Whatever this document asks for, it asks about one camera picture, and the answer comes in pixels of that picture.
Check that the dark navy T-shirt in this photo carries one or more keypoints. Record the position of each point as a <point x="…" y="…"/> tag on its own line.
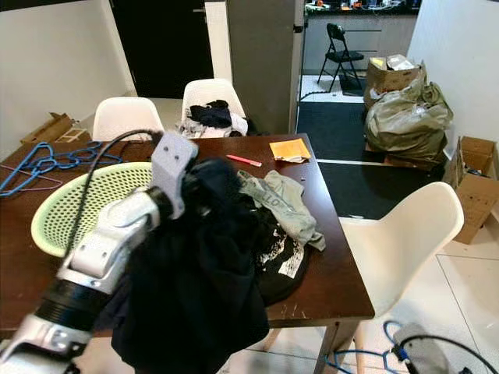
<point x="187" y="296"/>

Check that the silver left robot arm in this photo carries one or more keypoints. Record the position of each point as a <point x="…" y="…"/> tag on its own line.
<point x="117" y="241"/>

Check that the blue plastic hanger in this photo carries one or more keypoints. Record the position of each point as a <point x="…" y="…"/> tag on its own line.
<point x="90" y="156"/>
<point x="39" y="160"/>

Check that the light green laundry basket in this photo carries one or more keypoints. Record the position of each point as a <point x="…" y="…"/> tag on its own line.
<point x="70" y="210"/>

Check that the brown cardboard box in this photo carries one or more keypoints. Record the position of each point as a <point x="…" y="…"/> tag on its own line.
<point x="51" y="128"/>
<point x="475" y="199"/>
<point x="390" y="78"/>

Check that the white plastic chair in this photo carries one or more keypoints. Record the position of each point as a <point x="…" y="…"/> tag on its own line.
<point x="214" y="89"/>
<point x="125" y="118"/>
<point x="398" y="249"/>

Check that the black clothes pile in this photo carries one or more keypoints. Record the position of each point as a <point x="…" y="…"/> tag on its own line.
<point x="210" y="115"/>

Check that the red pen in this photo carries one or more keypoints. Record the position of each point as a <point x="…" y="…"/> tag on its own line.
<point x="243" y="160"/>

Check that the grey-green Hello print T-shirt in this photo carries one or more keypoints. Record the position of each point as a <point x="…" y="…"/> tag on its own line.
<point x="281" y="204"/>

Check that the orange paper envelope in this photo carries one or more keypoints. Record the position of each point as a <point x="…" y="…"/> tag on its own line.
<point x="288" y="149"/>

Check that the black T-shirt white graphic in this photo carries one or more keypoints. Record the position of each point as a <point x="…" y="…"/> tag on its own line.
<point x="284" y="284"/>

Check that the black folding chair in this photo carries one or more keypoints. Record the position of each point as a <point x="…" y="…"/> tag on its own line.
<point x="335" y="33"/>

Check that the large olive green bag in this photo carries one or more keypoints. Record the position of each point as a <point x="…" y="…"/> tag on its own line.
<point x="409" y="123"/>

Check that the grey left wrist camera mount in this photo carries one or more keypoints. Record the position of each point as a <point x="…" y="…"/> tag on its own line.
<point x="173" y="160"/>

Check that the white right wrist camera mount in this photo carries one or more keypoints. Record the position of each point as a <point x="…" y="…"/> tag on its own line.
<point x="421" y="351"/>

